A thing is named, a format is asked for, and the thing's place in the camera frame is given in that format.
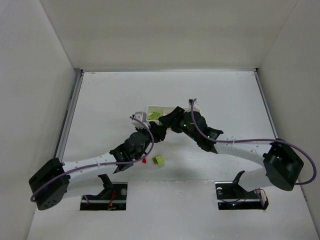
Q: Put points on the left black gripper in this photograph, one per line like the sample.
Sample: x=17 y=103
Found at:
x=155 y=130

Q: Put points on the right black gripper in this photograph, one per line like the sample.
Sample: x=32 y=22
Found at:
x=176 y=120

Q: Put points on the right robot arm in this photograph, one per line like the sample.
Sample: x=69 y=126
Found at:
x=280 y=166

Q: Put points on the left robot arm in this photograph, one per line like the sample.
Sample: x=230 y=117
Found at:
x=51 y=183

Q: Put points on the white divided container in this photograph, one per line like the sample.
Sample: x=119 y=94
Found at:
x=160 y=109

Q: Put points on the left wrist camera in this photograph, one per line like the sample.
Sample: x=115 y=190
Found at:
x=140 y=116

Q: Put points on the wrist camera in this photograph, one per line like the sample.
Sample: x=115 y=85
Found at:
x=140 y=116
x=193 y=105

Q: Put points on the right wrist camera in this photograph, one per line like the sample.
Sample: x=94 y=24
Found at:
x=193 y=105

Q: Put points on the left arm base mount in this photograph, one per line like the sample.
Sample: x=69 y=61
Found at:
x=112 y=197

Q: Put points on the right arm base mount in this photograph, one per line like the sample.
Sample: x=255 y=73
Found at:
x=231 y=196

